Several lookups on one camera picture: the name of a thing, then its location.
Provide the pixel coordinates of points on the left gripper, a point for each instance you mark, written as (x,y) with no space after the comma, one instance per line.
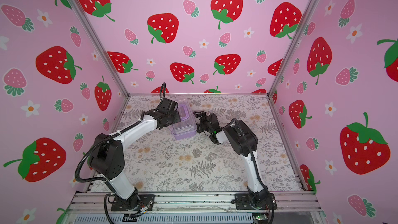
(176,114)

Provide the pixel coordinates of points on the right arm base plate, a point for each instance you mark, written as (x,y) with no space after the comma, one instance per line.
(247,202)

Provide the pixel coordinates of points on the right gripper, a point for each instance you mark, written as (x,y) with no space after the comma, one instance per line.
(205,118)

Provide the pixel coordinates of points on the aluminium frame rail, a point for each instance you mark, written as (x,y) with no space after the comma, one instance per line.
(293,207)

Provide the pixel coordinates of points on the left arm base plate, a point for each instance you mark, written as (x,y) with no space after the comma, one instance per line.
(135,203)

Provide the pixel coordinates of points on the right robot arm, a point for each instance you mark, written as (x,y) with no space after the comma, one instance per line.
(244,142)

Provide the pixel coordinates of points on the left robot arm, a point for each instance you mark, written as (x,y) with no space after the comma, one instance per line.
(106,155)

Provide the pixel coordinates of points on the purple plastic tool box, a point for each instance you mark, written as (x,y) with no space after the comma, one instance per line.
(187,127)

